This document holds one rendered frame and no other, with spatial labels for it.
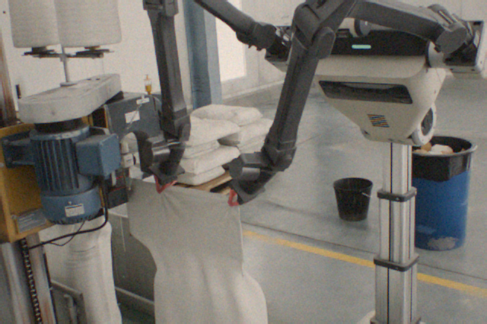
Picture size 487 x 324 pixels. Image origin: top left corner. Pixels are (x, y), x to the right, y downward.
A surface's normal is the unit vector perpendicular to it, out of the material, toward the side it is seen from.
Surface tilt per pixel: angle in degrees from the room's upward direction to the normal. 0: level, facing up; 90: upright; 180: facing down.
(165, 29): 106
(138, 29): 90
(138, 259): 90
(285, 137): 111
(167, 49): 101
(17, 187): 90
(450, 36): 123
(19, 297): 90
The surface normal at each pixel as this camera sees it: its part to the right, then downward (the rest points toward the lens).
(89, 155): -0.25, 0.29
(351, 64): -0.47, -0.57
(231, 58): 0.78, 0.12
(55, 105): 0.33, 0.26
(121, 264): -0.62, 0.26
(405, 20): 0.44, 0.67
